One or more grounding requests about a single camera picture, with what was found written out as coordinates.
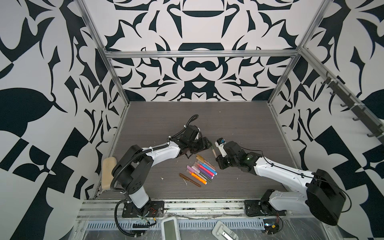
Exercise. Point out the orange highlighter marker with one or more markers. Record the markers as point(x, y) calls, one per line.
point(203, 181)

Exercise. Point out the beige sponge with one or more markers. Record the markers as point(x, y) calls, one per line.
point(108, 165)

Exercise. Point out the white grey device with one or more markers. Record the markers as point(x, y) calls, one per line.
point(222, 232)

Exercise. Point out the small circuit board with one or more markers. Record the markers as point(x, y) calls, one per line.
point(273, 226)

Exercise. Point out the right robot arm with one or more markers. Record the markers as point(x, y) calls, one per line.
point(314, 193)

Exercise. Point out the pink highlighter marker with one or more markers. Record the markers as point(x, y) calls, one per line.
point(200, 166)

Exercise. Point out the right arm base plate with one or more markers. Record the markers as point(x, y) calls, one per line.
point(256, 208)

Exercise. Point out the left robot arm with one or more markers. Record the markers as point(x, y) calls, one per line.
point(131, 171)

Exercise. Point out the purple highlighter marker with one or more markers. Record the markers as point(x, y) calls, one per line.
point(202, 172)

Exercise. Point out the cream pen purple cap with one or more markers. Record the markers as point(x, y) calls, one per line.
point(196, 172)

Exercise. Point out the black coat hook rail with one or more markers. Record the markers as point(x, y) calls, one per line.
point(361, 111)

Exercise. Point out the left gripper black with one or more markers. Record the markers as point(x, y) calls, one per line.
point(204, 144)

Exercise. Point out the blue highlighter marker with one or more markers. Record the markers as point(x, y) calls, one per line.
point(208, 168)

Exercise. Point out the white tablet device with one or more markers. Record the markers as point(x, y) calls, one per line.
point(170, 229)

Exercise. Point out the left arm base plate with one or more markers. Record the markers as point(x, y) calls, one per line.
point(150, 209)

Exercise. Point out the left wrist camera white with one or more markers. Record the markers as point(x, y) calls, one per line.
point(191, 133)

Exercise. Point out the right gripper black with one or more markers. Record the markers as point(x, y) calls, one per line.
point(221, 164)

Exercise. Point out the green pen pink cap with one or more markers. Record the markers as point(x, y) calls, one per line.
point(208, 180)

